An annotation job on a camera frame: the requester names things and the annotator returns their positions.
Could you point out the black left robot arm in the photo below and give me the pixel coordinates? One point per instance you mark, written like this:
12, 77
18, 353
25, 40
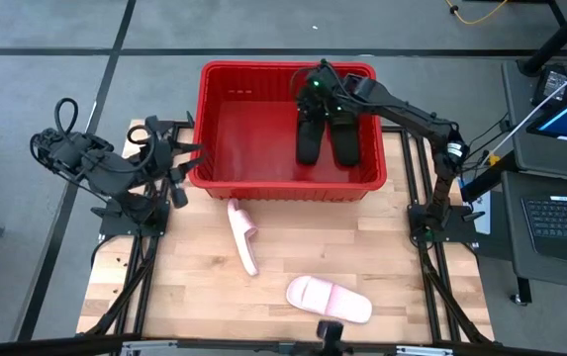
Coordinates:
110, 173

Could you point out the grey equipment cart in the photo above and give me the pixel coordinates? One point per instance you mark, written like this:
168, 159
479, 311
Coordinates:
525, 148

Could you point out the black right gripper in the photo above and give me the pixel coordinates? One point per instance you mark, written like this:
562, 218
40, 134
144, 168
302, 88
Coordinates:
322, 94

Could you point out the silver metal bracket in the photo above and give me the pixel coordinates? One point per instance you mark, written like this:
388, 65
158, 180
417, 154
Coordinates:
149, 347
424, 351

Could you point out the black monitor support bar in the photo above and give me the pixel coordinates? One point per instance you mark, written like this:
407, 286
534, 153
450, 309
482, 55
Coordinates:
491, 178

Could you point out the black crossbar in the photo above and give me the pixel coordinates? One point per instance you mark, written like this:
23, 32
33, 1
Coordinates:
40, 346

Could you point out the white label card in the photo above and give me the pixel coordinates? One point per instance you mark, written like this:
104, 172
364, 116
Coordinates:
483, 222

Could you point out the black power adapter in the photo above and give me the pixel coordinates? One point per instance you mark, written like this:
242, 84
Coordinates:
552, 81

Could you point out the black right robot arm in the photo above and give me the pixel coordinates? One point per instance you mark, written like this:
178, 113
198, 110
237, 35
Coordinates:
411, 116

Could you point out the black stand leg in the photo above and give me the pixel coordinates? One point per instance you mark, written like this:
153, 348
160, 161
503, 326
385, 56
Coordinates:
555, 39

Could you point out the red plastic bin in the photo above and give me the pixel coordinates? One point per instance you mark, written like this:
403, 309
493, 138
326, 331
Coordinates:
258, 143

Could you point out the black laptop keyboard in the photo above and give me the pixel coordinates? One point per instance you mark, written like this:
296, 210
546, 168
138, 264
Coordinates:
565, 222

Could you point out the black cart caster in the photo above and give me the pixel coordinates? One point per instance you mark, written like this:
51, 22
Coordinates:
523, 296

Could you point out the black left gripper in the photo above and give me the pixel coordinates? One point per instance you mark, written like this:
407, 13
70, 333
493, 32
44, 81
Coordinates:
161, 148

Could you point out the black slide sandal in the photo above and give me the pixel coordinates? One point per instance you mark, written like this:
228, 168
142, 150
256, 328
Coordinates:
346, 146
310, 146

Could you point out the pink slide sandal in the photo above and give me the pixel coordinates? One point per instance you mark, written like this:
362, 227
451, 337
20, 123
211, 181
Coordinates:
243, 232
327, 299

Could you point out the small black blurry object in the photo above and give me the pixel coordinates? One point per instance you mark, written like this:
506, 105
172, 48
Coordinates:
330, 336

